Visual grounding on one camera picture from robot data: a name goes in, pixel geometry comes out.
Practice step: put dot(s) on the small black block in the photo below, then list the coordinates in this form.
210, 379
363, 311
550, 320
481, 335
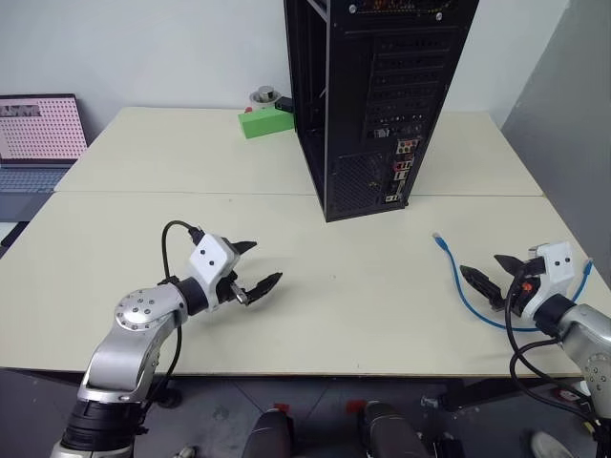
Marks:
285, 103

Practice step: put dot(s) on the black table caster wheel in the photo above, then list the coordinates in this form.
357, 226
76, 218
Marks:
170, 398

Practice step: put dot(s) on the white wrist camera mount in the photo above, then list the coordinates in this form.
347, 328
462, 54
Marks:
210, 260
556, 269

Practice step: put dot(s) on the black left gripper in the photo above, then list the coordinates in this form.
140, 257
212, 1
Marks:
228, 288

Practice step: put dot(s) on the black table base frame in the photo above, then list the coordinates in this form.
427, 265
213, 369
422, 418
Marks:
496, 391

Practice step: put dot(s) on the silver round button device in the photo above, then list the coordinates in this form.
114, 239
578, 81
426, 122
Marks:
265, 95

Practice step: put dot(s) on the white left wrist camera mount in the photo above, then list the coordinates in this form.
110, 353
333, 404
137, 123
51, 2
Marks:
210, 260

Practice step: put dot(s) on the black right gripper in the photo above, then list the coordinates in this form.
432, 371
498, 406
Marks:
524, 293

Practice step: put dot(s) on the white shoe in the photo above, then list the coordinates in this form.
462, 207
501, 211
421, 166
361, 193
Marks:
549, 446

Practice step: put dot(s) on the black computer tower case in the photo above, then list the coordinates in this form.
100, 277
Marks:
382, 95

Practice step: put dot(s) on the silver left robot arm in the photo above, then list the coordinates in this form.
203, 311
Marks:
136, 343

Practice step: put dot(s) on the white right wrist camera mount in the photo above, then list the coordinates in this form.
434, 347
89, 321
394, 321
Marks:
556, 269

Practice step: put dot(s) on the laptop with pink screen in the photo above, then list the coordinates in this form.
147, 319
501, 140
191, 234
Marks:
38, 129

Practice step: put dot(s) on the dark rounded shape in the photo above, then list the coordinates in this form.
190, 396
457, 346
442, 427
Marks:
389, 431
269, 434

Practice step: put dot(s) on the green rectangular box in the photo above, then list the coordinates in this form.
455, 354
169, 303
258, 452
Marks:
265, 124

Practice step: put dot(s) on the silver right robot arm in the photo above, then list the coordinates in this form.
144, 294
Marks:
584, 329

